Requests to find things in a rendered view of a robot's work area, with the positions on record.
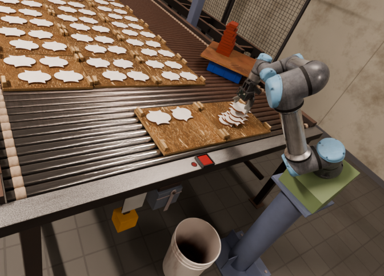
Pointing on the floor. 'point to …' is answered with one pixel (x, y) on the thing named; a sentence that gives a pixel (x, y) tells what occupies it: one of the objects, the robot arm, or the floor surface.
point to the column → (260, 235)
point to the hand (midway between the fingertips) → (240, 107)
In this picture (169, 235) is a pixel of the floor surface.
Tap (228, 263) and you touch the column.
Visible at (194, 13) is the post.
